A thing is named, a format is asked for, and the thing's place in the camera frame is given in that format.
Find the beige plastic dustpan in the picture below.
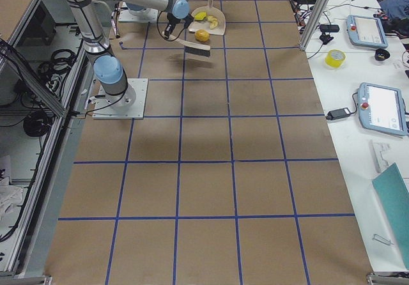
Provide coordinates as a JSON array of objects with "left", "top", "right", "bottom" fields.
[{"left": 188, "top": 0, "right": 226, "bottom": 36}]

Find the far blue teach pendant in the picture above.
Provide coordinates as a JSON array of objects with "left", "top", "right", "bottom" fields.
[{"left": 346, "top": 15, "right": 389, "bottom": 49}]

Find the teal folder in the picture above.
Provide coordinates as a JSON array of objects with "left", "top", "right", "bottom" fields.
[{"left": 372, "top": 163, "right": 408, "bottom": 269}]

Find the croissant pastry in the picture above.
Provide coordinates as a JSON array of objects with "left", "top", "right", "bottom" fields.
[{"left": 206, "top": 15, "right": 219, "bottom": 29}]

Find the aluminium frame post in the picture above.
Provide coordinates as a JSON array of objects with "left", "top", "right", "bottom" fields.
[{"left": 299, "top": 0, "right": 329, "bottom": 51}]

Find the yellow tape roll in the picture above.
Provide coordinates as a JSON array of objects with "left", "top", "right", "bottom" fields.
[{"left": 325, "top": 49, "right": 346, "bottom": 68}]

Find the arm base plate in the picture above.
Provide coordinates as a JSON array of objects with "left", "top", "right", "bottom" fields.
[
  {"left": 118, "top": 8, "right": 156, "bottom": 23},
  {"left": 92, "top": 78, "right": 148, "bottom": 119}
]

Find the beige hand brush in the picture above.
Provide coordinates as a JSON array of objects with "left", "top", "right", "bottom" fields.
[{"left": 161, "top": 31, "right": 211, "bottom": 57}]

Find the white crumpled cloth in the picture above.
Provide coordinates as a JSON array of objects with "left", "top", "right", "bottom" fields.
[{"left": 0, "top": 155, "right": 25, "bottom": 222}]

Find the near blue teach pendant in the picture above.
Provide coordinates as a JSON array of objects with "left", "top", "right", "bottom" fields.
[{"left": 357, "top": 82, "right": 408, "bottom": 137}]

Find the yellow green sponge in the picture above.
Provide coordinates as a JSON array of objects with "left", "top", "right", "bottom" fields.
[{"left": 194, "top": 12, "right": 207, "bottom": 21}]

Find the black power adapter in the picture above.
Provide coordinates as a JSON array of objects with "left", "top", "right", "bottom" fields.
[{"left": 325, "top": 107, "right": 351, "bottom": 121}]

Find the blue teach pendant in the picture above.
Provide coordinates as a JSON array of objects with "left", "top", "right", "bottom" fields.
[
  {"left": 357, "top": 82, "right": 408, "bottom": 137},
  {"left": 346, "top": 15, "right": 389, "bottom": 49}
]

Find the black webcam on table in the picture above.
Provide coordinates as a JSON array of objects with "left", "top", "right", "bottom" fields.
[{"left": 319, "top": 33, "right": 334, "bottom": 45}]

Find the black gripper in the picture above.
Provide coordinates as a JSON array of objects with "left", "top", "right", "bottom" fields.
[{"left": 164, "top": 13, "right": 180, "bottom": 38}]

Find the yellow round bread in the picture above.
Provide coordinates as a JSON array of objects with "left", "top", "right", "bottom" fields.
[{"left": 194, "top": 29, "right": 210, "bottom": 42}]

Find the small black bowl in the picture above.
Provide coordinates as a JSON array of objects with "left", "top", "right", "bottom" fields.
[{"left": 374, "top": 48, "right": 390, "bottom": 62}]

